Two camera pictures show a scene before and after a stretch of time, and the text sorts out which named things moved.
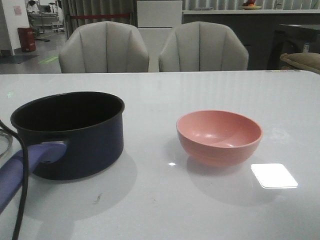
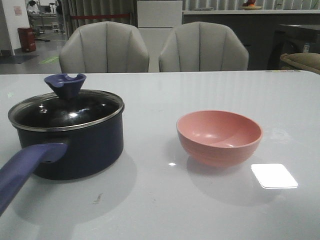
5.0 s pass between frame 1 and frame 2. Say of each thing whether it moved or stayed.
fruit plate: stayed
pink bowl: stayed
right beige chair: stayed
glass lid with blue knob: moved
